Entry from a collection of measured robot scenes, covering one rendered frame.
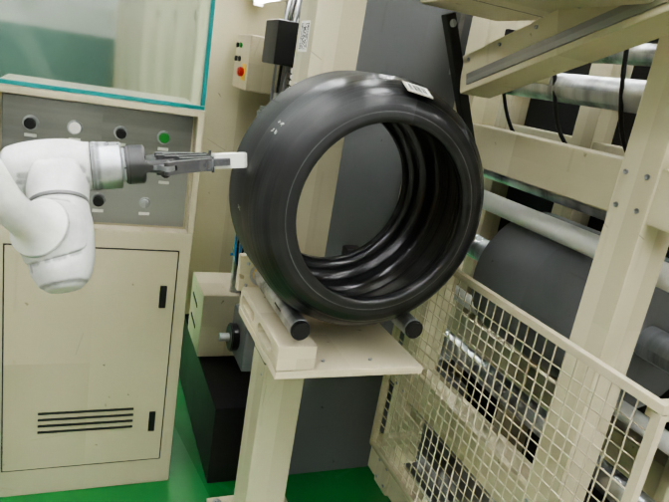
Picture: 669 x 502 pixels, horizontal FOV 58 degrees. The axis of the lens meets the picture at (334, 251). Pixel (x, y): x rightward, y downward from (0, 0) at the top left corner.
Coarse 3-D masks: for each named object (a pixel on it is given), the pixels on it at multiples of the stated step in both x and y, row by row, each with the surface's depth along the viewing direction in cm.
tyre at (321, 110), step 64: (256, 128) 127; (320, 128) 115; (448, 128) 125; (256, 192) 118; (448, 192) 150; (256, 256) 123; (384, 256) 160; (448, 256) 135; (320, 320) 133; (384, 320) 138
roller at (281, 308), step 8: (256, 272) 156; (256, 280) 154; (264, 280) 150; (264, 288) 147; (272, 296) 142; (272, 304) 140; (280, 304) 137; (280, 312) 135; (288, 312) 132; (296, 312) 132; (288, 320) 130; (296, 320) 128; (304, 320) 129; (288, 328) 129; (296, 328) 127; (304, 328) 128; (296, 336) 128; (304, 336) 129
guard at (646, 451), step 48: (480, 288) 146; (432, 336) 167; (384, 384) 190; (624, 384) 107; (432, 432) 164; (480, 432) 145; (624, 432) 108; (432, 480) 164; (528, 480) 129; (576, 480) 117
